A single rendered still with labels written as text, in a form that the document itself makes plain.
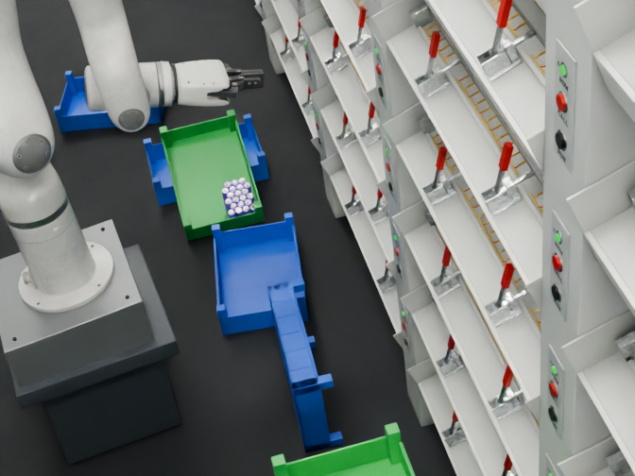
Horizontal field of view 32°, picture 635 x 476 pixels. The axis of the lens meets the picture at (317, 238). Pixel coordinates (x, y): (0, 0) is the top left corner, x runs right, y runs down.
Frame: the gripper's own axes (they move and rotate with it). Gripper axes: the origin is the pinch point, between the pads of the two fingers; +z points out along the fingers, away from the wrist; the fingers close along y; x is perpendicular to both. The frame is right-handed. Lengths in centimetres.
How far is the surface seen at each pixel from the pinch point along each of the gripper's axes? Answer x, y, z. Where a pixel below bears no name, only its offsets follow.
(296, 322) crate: -46, 21, 7
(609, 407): 31, 115, 12
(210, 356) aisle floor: -69, 5, -8
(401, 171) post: 5.1, 39.7, 16.8
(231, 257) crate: -66, -26, 3
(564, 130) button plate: 58, 105, 5
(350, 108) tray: -8.0, 0.1, 20.2
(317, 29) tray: -6.9, -30.0, 20.9
